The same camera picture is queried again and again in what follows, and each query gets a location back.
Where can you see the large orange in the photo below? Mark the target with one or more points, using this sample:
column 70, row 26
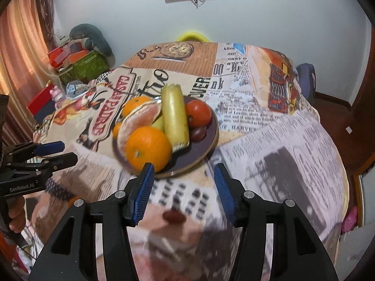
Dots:
column 149, row 149
column 133, row 105

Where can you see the red tomato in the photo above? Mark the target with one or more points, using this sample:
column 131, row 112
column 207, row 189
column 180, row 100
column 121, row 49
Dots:
column 200, row 112

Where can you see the person's left hand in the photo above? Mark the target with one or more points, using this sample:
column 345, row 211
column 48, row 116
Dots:
column 17, row 213

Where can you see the brown wooden door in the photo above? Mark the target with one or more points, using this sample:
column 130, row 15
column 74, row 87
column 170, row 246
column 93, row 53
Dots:
column 363, row 128

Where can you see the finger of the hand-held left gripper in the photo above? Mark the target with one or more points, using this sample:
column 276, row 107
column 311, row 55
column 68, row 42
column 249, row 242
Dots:
column 63, row 159
column 51, row 147

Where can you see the printed newspaper tablecloth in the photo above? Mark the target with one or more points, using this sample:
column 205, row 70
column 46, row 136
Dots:
column 293, row 152

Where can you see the yellow chair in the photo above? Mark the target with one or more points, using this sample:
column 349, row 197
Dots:
column 192, row 34

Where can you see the pink toy figure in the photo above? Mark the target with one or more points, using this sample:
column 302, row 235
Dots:
column 56, row 95

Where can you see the large corn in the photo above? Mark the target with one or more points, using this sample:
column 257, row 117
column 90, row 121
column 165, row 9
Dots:
column 174, row 117

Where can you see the red jujube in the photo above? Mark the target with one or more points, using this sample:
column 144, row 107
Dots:
column 174, row 217
column 197, row 133

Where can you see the orange box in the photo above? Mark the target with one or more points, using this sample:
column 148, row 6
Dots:
column 77, row 55

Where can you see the orange curtain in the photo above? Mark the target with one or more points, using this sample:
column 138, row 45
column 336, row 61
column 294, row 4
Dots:
column 20, row 49

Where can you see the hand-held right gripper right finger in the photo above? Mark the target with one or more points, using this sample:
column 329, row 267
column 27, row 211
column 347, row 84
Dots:
column 224, row 193

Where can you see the silver dotted bag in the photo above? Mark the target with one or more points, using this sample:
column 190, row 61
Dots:
column 77, row 90

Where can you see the green patterned box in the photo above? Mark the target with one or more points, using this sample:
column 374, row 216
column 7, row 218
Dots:
column 88, row 67

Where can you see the pink slipper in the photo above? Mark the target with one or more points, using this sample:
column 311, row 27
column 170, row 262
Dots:
column 350, row 219

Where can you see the peeled pomelo segment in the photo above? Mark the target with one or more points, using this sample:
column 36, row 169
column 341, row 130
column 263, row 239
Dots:
column 137, row 123

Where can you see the grey neck pillow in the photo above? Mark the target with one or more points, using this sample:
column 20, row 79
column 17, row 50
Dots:
column 99, row 39

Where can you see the red box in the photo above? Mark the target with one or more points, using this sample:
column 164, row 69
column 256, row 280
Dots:
column 44, row 102

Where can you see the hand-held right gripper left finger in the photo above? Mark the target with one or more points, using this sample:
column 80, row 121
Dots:
column 143, row 193

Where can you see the purple plate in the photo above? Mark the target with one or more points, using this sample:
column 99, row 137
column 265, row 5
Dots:
column 200, row 150

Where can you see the small tangerine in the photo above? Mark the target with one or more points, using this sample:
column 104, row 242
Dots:
column 117, row 129

